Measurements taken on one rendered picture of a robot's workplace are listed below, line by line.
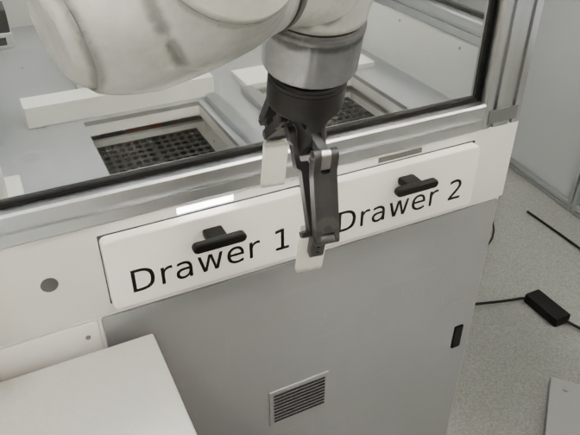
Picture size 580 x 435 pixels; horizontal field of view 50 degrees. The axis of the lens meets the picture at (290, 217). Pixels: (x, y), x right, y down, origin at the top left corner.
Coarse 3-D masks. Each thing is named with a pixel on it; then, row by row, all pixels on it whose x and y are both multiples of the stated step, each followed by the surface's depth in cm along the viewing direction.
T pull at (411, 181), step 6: (402, 180) 95; (408, 180) 94; (414, 180) 94; (420, 180) 94; (426, 180) 94; (432, 180) 94; (402, 186) 93; (408, 186) 93; (414, 186) 93; (420, 186) 93; (426, 186) 94; (432, 186) 95; (396, 192) 92; (402, 192) 92; (408, 192) 93; (414, 192) 94
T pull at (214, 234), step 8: (208, 232) 83; (216, 232) 83; (224, 232) 83; (232, 232) 83; (240, 232) 83; (208, 240) 82; (216, 240) 82; (224, 240) 82; (232, 240) 82; (240, 240) 83; (192, 248) 81; (200, 248) 81; (208, 248) 81; (216, 248) 82
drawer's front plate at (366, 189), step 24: (384, 168) 94; (408, 168) 96; (432, 168) 98; (456, 168) 100; (360, 192) 94; (384, 192) 96; (456, 192) 103; (360, 216) 96; (384, 216) 98; (408, 216) 101
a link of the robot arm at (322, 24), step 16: (304, 0) 44; (320, 0) 45; (336, 0) 46; (352, 0) 48; (368, 0) 49; (304, 16) 46; (320, 16) 47; (336, 16) 48; (352, 16) 50; (304, 32) 50; (320, 32) 50; (336, 32) 50
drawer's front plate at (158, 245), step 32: (288, 192) 88; (160, 224) 82; (192, 224) 83; (224, 224) 85; (256, 224) 88; (288, 224) 90; (128, 256) 81; (160, 256) 83; (192, 256) 86; (224, 256) 88; (256, 256) 91; (288, 256) 94; (128, 288) 83; (160, 288) 86
